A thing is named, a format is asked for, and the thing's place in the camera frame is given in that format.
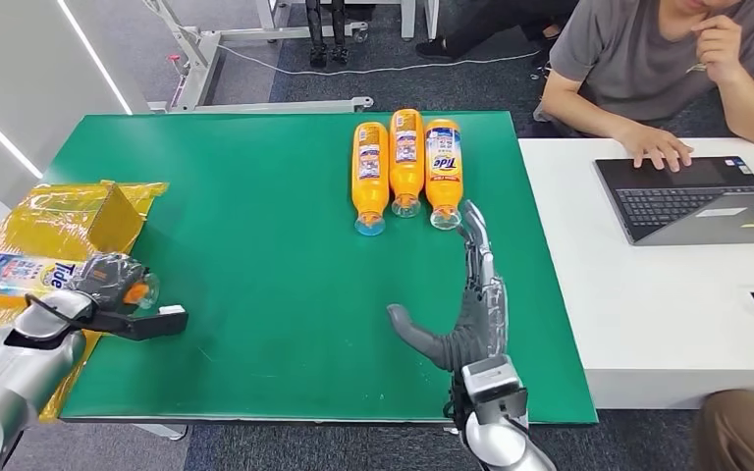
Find dark grey laptop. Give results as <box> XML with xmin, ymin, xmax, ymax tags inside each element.
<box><xmin>593</xmin><ymin>155</ymin><xmax>754</xmax><ymax>247</ymax></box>

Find white table leg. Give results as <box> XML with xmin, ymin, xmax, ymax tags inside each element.
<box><xmin>400</xmin><ymin>0</ymin><xmax>441</xmax><ymax>41</ymax></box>

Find person's left hand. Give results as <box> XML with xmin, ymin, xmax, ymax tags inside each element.
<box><xmin>688</xmin><ymin>14</ymin><xmax>744</xmax><ymax>85</ymax></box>

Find person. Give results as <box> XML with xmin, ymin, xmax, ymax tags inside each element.
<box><xmin>532</xmin><ymin>0</ymin><xmax>754</xmax><ymax>174</ymax></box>

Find person's right hand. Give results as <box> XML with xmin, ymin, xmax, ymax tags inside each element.
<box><xmin>623</xmin><ymin>125</ymin><xmax>696</xmax><ymax>174</ymax></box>

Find person's hand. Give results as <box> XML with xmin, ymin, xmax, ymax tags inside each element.
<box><xmin>688</xmin><ymin>14</ymin><xmax>744</xmax><ymax>85</ymax></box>
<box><xmin>623</xmin><ymin>125</ymin><xmax>696</xmax><ymax>174</ymax></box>

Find person's legs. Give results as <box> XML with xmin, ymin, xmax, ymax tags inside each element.
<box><xmin>414</xmin><ymin>0</ymin><xmax>580</xmax><ymax>63</ymax></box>

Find yellow film wrapped cardboard box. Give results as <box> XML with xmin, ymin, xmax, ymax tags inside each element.
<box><xmin>0</xmin><ymin>181</ymin><xmax>170</xmax><ymax>424</ymax></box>

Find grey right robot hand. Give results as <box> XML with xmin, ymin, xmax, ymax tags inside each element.
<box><xmin>386</xmin><ymin>199</ymin><xmax>510</xmax><ymax>373</ymax></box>

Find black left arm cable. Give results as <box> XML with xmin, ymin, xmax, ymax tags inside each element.
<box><xmin>24</xmin><ymin>293</ymin><xmax>102</xmax><ymax>327</ymax></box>

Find orange detergent bottle blue cap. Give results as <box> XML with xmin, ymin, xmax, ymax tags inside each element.
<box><xmin>351</xmin><ymin>121</ymin><xmax>391</xmax><ymax>237</ymax></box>

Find orange detergent bottle clear cap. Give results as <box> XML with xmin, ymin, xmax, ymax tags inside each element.
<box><xmin>389</xmin><ymin>108</ymin><xmax>426</xmax><ymax>220</ymax></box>
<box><xmin>0</xmin><ymin>251</ymin><xmax>162</xmax><ymax>311</ymax></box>

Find white desk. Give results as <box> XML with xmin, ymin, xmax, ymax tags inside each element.
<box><xmin>518</xmin><ymin>136</ymin><xmax>754</xmax><ymax>411</ymax></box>

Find brown fabric object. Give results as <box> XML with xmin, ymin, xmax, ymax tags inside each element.
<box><xmin>695</xmin><ymin>389</ymin><xmax>754</xmax><ymax>471</ymax></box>

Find orange Tide bottle clear cap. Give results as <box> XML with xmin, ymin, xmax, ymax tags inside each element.
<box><xmin>424</xmin><ymin>118</ymin><xmax>464</xmax><ymax>232</ymax></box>

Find white floor cable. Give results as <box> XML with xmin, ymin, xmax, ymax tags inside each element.
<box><xmin>217</xmin><ymin>41</ymin><xmax>541</xmax><ymax>78</ymax></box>

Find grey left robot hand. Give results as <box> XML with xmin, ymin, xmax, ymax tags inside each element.
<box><xmin>68</xmin><ymin>251</ymin><xmax>150</xmax><ymax>315</ymax></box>

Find white metal stand frame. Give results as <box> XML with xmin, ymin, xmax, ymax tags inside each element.
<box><xmin>142</xmin><ymin>0</ymin><xmax>376</xmax><ymax>115</ymax></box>

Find black robot legs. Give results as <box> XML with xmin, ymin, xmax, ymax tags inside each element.
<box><xmin>306</xmin><ymin>0</ymin><xmax>354</xmax><ymax>69</ymax></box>

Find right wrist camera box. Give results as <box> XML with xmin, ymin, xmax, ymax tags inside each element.
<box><xmin>461</xmin><ymin>354</ymin><xmax>529</xmax><ymax>431</ymax></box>

